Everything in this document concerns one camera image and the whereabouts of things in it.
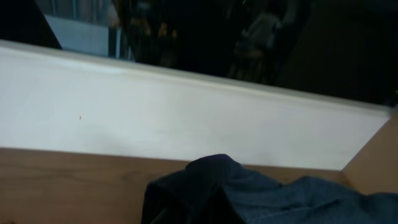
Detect navy blue shorts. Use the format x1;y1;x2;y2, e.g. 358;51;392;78
141;154;397;224

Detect dark window pane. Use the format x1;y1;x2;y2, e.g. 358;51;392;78
1;0;397;107

